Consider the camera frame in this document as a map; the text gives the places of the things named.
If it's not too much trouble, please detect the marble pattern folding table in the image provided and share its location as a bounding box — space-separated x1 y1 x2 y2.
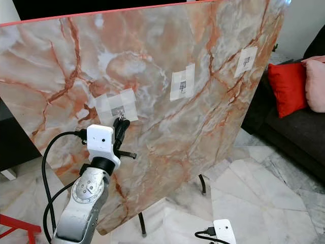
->
0 0 291 237

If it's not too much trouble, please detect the black low tv console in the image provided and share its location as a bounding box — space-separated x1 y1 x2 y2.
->
0 99 45 178

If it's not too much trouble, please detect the red plastic stool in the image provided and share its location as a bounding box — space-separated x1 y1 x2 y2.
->
0 213 42 244

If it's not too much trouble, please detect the dark grey sofa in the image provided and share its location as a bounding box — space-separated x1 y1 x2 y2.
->
241 36 325 184

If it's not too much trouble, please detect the red cushion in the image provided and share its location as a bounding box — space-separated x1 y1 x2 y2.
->
268 62 310 118

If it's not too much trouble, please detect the pink cushion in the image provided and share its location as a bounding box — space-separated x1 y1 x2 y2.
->
301 56 325 113

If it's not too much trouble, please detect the clear adhesive wall hook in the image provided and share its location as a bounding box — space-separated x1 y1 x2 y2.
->
170 64 196 101
96 88 139 123
234 46 258 78

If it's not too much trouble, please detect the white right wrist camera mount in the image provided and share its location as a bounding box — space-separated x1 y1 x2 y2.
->
213 219 237 244

